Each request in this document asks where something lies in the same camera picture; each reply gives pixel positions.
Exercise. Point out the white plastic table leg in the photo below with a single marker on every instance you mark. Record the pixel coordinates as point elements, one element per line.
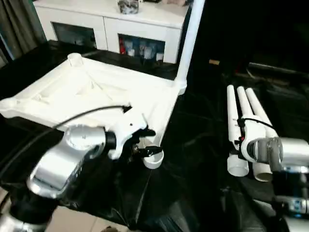
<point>190,43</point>
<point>233,108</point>
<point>257,106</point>
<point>242,104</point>

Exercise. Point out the white plastic table top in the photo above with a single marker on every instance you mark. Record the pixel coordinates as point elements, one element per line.
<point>84,91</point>

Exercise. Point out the black mat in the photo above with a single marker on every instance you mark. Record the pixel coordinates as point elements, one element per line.
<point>193,169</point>

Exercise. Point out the small yellow label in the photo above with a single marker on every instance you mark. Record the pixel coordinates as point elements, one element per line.
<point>214,62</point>

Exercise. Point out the white glass-door cabinet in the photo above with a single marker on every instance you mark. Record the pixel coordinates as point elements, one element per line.
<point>108,26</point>

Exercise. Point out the black and white bundle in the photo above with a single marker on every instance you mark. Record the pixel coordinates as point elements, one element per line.
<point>128,6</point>

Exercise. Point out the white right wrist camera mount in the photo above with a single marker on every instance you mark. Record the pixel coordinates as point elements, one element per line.
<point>248,135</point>

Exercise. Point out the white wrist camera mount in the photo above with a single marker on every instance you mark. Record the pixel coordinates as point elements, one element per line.
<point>130,128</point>
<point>248,135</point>

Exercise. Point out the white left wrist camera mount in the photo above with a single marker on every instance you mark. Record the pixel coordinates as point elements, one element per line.
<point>130,128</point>

